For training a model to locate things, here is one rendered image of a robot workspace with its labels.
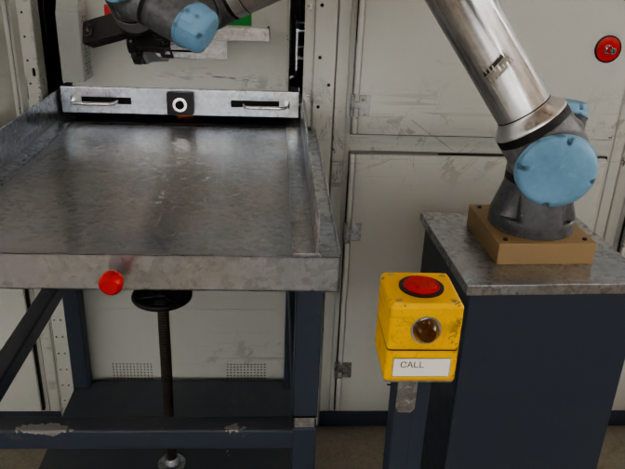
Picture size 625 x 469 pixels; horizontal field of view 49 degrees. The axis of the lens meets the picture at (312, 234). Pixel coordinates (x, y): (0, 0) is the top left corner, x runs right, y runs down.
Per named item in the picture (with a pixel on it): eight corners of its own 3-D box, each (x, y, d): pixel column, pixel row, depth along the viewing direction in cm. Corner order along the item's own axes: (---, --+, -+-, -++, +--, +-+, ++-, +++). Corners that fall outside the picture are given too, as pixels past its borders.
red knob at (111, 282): (122, 298, 90) (120, 276, 89) (97, 298, 90) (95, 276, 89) (128, 282, 95) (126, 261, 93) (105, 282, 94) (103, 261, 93)
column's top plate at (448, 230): (569, 221, 142) (570, 211, 141) (653, 293, 113) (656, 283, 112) (418, 221, 139) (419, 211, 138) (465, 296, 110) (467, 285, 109)
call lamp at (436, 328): (442, 350, 72) (445, 322, 71) (410, 350, 72) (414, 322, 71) (439, 342, 74) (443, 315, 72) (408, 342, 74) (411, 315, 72)
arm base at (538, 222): (559, 208, 130) (569, 159, 126) (585, 242, 117) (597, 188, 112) (480, 204, 130) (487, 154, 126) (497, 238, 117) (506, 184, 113)
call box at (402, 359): (454, 383, 76) (466, 303, 72) (383, 383, 75) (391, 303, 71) (438, 344, 83) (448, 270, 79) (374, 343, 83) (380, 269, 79)
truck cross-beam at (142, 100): (298, 118, 159) (299, 92, 156) (62, 112, 155) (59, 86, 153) (298, 113, 163) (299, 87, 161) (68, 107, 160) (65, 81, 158)
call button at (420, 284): (442, 303, 74) (444, 290, 73) (405, 303, 74) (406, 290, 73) (433, 287, 78) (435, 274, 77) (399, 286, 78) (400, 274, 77)
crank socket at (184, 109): (192, 115, 154) (192, 94, 153) (166, 114, 154) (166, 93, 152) (194, 113, 157) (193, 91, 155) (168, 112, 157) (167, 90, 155)
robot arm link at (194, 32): (233, 7, 114) (176, -25, 114) (208, 15, 104) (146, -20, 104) (216, 49, 118) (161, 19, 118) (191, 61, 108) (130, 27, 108)
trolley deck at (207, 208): (339, 292, 97) (341, 254, 94) (-113, 288, 93) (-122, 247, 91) (314, 154, 159) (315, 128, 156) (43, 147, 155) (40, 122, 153)
